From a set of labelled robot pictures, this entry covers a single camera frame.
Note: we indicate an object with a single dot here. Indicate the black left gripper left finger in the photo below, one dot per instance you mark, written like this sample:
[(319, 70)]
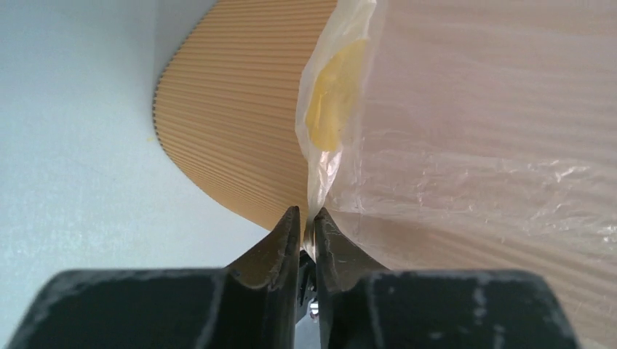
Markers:
[(251, 303)]

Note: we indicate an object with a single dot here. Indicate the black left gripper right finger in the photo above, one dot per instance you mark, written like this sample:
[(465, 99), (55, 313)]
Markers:
[(363, 304)]

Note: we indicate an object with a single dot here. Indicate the orange plastic trash bin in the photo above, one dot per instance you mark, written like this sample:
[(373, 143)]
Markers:
[(225, 113)]

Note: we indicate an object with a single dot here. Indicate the translucent cream trash bag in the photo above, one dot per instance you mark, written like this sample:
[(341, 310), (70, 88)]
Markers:
[(491, 118)]

